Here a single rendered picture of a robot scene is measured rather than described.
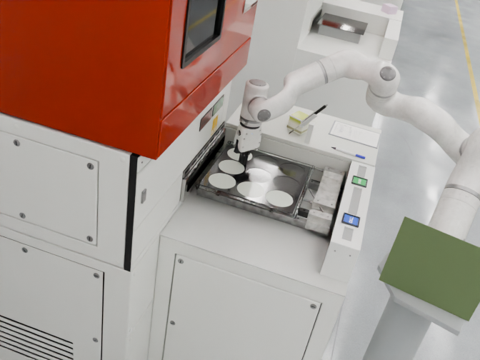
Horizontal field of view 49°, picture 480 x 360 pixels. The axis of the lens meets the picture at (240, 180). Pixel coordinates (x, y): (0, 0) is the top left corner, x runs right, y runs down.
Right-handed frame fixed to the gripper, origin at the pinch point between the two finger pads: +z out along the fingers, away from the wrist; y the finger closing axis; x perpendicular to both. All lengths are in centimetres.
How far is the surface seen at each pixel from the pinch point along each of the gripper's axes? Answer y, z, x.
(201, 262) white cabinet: -36.7, 16.2, -25.2
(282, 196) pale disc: -1.4, 2.0, -23.9
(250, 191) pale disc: -10.0, 2.0, -16.1
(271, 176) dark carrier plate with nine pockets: 4.1, 2.0, -12.4
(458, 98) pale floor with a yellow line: 410, 92, 101
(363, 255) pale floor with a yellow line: 109, 92, -8
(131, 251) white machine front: -62, 2, -23
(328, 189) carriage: 20.8, 4.0, -27.2
